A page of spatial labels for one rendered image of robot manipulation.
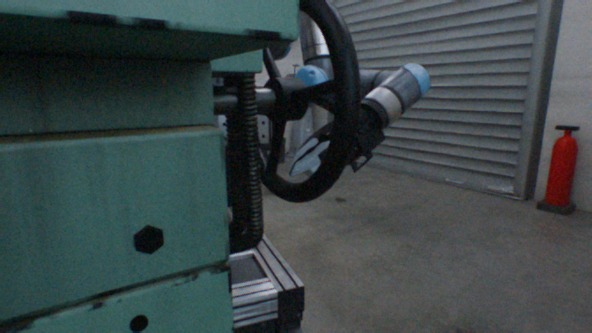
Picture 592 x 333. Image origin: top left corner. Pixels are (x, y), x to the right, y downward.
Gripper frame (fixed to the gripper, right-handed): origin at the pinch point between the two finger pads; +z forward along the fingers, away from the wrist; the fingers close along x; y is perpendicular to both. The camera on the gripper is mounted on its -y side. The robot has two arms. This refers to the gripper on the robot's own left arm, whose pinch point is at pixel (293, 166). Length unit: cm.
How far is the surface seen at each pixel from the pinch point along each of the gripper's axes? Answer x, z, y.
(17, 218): -29.2, 26.1, -23.1
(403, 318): 23, -20, 91
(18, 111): -27.3, 23.3, -27.1
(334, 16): -18.4, -4.6, -21.2
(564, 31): 58, -252, 83
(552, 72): 61, -238, 106
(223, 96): -9.0, 7.6, -18.5
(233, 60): -16.3, 7.3, -22.4
